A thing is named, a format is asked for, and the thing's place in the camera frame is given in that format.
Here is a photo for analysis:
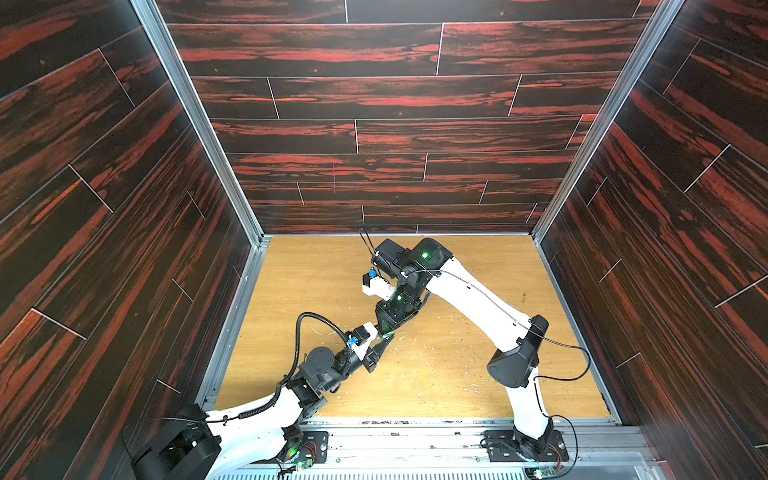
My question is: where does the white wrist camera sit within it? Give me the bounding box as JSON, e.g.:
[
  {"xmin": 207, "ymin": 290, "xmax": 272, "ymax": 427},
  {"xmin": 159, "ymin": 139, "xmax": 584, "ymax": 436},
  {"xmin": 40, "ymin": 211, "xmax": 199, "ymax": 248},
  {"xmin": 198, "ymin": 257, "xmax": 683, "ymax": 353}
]
[
  {"xmin": 362, "ymin": 269, "xmax": 396, "ymax": 301},
  {"xmin": 347, "ymin": 323, "xmax": 371, "ymax": 361}
]

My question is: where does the thin black right cable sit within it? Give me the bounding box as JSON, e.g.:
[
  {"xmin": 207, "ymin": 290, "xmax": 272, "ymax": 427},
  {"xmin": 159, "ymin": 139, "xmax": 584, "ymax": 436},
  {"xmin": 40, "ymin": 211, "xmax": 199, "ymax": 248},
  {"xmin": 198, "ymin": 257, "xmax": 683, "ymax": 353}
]
[{"xmin": 358, "ymin": 226, "xmax": 592, "ymax": 480}]

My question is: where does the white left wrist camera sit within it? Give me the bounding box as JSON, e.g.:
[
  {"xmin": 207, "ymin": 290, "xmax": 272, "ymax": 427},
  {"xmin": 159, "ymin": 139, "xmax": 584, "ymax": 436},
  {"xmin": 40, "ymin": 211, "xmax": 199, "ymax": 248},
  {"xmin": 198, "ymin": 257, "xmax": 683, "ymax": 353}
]
[{"xmin": 347, "ymin": 323, "xmax": 371, "ymax": 361}]

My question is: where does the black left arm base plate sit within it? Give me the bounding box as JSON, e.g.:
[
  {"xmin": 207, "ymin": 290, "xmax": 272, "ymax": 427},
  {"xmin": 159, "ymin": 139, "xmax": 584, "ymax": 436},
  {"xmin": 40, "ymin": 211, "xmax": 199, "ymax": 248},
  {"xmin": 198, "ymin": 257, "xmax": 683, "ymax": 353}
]
[{"xmin": 280, "ymin": 430, "xmax": 330, "ymax": 466}]

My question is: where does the black corrugated left cable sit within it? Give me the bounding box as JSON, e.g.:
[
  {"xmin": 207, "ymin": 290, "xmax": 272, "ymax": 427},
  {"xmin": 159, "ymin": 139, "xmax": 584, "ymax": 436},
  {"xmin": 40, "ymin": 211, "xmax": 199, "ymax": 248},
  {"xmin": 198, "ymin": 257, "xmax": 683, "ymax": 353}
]
[{"xmin": 236, "ymin": 311, "xmax": 350, "ymax": 421}]

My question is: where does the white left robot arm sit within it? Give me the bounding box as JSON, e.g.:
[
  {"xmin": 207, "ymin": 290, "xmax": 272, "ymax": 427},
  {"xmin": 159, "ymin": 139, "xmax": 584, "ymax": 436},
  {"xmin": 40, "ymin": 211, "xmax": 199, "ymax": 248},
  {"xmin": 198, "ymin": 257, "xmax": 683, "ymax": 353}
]
[{"xmin": 131, "ymin": 322, "xmax": 393, "ymax": 479}]

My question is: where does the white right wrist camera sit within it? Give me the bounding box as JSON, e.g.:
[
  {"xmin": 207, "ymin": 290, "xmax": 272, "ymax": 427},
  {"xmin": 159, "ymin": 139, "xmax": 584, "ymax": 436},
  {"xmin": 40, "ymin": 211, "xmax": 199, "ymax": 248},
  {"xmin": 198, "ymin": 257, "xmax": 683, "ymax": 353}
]
[{"xmin": 362, "ymin": 269, "xmax": 396, "ymax": 301}]

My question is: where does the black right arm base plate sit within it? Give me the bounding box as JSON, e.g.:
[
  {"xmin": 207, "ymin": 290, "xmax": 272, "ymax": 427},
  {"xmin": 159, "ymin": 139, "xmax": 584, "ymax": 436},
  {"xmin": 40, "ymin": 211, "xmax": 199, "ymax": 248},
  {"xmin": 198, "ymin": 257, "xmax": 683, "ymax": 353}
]
[{"xmin": 480, "ymin": 429, "xmax": 570, "ymax": 464}]

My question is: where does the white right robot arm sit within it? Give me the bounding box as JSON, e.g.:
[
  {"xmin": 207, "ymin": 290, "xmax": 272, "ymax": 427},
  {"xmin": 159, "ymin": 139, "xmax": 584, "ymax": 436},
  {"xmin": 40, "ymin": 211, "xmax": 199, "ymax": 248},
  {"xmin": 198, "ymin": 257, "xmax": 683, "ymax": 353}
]
[{"xmin": 363, "ymin": 238, "xmax": 552, "ymax": 441}]

